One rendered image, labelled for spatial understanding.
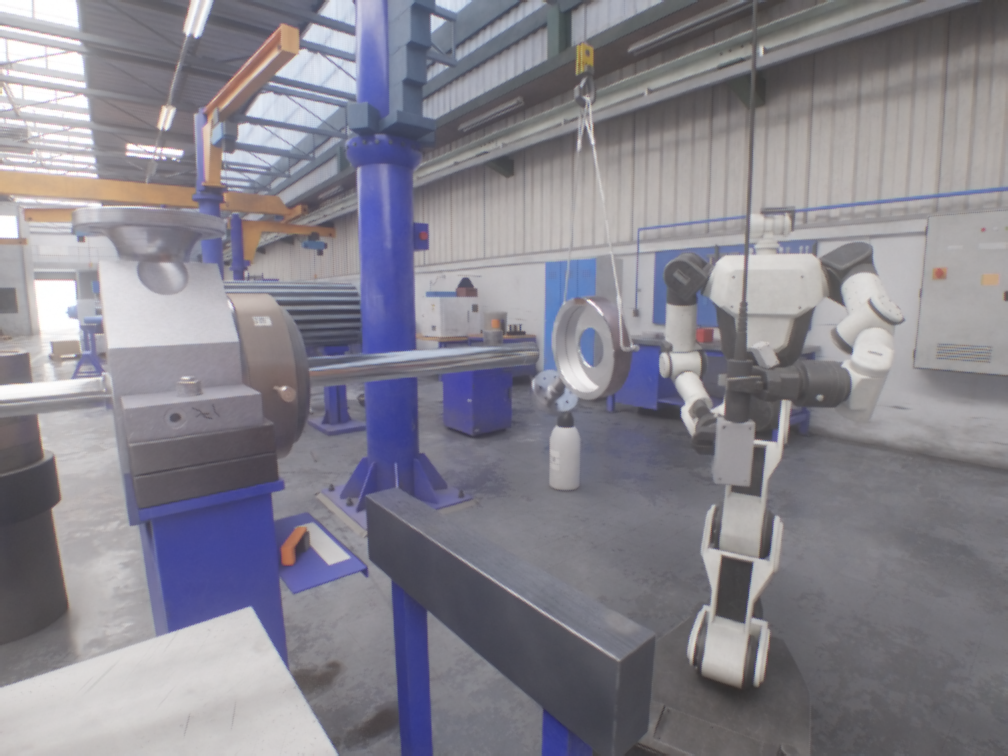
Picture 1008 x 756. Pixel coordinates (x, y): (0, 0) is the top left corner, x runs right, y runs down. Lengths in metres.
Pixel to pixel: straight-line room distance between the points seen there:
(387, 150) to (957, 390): 4.67
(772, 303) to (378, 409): 2.25
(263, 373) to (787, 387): 0.97
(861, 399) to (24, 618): 2.78
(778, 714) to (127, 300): 1.76
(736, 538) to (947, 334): 3.66
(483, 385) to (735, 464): 3.72
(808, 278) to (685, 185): 4.93
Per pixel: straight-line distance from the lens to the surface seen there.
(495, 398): 4.72
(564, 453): 3.36
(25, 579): 2.64
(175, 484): 0.86
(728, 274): 1.46
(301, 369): 1.09
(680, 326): 1.56
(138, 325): 0.97
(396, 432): 3.07
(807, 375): 1.04
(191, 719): 0.61
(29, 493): 2.52
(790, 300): 1.46
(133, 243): 1.13
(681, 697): 1.68
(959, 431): 5.37
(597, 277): 6.29
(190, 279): 1.06
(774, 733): 1.66
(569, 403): 2.05
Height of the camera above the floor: 1.25
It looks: 9 degrees down
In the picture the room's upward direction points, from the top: straight up
